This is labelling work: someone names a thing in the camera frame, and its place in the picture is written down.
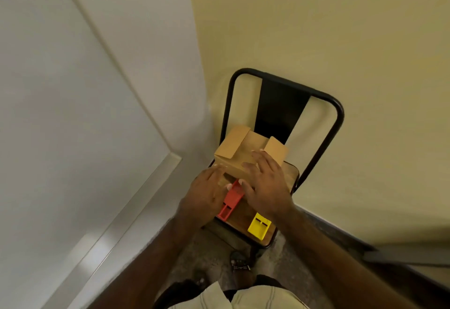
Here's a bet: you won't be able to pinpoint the yellow plastic holder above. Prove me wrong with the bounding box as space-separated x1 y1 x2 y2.
247 212 272 241

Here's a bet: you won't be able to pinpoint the person's left forearm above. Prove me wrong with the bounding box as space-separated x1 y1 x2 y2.
88 213 201 309

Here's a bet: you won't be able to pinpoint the brown cardboard box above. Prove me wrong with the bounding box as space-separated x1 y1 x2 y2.
213 125 290 190

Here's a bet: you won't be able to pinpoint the person's white striped shirt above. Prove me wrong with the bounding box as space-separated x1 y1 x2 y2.
168 280 311 309

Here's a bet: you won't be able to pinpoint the person's right forearm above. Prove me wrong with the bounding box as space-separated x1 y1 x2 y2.
274 205 419 309

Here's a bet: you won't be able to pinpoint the metal marker tray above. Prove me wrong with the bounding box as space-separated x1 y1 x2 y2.
41 153 183 309

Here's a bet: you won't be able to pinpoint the person's right hand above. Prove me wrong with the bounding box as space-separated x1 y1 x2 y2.
238 149 295 222

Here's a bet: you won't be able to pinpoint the person's left sandaled foot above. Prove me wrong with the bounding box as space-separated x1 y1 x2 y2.
193 271 210 288

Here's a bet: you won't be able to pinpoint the person's black trousers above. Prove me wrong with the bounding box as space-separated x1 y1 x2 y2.
153 274 285 309

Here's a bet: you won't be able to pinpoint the white whiteboard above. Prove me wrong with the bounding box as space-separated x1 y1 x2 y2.
0 0 173 309

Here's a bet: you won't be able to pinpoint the red plastic holder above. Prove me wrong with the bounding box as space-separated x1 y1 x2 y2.
216 179 246 222

